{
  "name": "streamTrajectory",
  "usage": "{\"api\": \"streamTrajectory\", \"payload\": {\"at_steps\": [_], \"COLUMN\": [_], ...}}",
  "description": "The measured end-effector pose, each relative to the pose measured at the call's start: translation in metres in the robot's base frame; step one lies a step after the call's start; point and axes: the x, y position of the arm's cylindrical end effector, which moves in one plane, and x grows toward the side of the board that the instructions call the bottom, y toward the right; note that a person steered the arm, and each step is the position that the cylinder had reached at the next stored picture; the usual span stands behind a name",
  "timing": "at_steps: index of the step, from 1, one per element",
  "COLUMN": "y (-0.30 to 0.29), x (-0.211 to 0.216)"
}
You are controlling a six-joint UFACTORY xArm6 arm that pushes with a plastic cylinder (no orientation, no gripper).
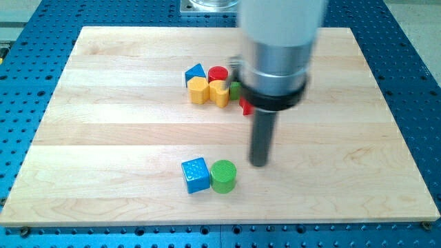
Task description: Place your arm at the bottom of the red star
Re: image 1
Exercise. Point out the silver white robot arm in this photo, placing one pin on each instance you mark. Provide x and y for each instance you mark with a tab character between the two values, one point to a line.
276	42

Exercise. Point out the red star block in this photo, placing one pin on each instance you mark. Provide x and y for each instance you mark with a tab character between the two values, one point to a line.
247	107

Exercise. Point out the yellow heart block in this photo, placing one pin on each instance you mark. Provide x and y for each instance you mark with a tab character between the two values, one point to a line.
218	93

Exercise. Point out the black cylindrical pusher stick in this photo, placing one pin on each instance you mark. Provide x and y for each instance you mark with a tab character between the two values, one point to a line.
261	137

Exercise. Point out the yellow hexagon block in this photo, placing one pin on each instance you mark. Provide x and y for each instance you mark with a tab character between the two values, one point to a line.
198	88

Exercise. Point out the green cylinder block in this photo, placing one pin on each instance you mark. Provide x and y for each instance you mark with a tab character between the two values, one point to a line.
223	176

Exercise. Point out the red cylinder block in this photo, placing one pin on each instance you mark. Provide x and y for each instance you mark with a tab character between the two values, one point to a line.
217	73

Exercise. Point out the blue cube block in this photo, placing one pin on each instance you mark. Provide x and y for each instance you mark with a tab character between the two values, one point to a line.
196	175

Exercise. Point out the blue triangle block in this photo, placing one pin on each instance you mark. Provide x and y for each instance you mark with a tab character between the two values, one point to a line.
196	70

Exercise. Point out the light wooden board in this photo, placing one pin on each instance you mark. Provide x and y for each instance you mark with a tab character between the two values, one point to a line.
119	124

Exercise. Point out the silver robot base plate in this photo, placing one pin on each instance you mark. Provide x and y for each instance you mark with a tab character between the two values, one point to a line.
196	6

